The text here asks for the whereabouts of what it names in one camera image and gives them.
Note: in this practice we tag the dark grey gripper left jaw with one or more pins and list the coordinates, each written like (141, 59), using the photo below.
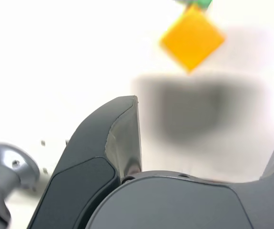
(79, 179)

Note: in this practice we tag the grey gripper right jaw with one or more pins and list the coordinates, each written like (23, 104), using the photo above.
(186, 205)

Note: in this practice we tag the yellow cube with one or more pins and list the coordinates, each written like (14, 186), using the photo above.
(191, 40)

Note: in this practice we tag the green cube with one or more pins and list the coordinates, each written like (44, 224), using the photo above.
(204, 3)

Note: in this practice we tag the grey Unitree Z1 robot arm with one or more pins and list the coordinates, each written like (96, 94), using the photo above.
(5, 162)

